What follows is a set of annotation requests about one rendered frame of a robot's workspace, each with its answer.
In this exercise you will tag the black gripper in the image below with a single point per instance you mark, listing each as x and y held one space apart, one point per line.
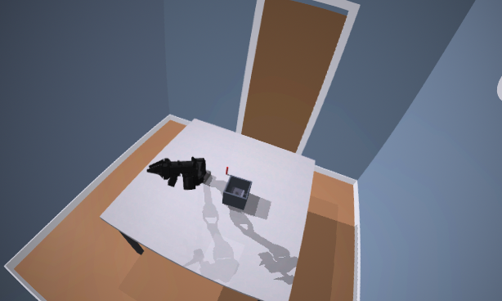
165 167

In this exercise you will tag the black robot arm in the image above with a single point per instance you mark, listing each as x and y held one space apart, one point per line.
192 172

